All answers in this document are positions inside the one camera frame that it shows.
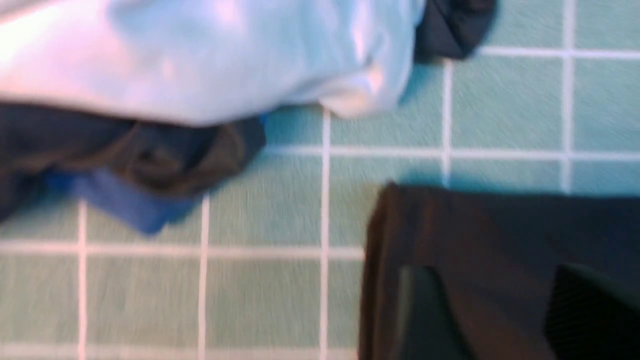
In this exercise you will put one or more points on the green checkered table cloth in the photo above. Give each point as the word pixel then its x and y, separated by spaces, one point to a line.
pixel 269 267

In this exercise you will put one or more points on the white crumpled shirt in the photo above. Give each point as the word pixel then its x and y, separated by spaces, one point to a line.
pixel 206 62

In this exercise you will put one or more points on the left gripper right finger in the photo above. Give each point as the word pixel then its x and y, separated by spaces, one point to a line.
pixel 591 317

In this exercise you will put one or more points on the dark navy crumpled garment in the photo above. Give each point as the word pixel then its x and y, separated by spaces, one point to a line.
pixel 37 138

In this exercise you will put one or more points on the dark gray long-sleeve shirt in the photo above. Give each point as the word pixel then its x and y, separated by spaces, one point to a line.
pixel 496 255

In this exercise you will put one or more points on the blue garment in pile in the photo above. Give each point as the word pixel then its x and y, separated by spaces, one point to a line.
pixel 130 205

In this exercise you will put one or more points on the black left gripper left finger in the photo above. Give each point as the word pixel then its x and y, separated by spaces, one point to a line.
pixel 425 326

